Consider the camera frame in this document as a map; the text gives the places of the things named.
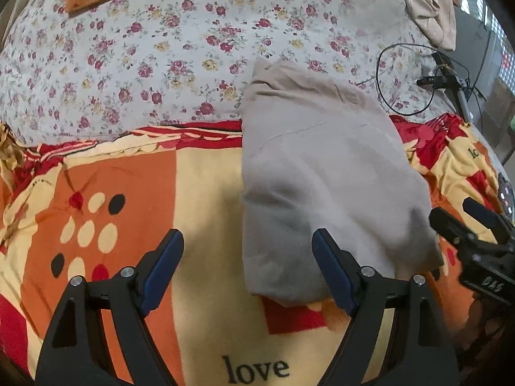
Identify floral white quilt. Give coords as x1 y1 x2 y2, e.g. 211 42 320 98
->
1 0 450 145

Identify beige trousers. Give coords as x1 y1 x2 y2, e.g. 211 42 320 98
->
241 59 443 307

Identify black cable loop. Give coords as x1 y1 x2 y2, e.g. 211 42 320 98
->
355 42 472 117

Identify window with grille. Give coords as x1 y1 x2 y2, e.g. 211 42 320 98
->
460 0 514 92

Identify black tripod stand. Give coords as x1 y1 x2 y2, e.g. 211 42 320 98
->
417 51 483 123

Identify beige cloth at corner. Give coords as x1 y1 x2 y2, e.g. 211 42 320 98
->
405 0 456 51

